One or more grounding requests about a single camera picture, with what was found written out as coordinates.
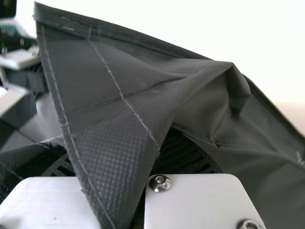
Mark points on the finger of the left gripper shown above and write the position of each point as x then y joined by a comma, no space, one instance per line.
16,105

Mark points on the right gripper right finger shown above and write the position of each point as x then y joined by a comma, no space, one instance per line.
197,205

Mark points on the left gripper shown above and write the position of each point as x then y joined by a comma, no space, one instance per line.
16,28

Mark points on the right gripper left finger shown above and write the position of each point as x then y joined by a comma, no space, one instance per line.
47,205

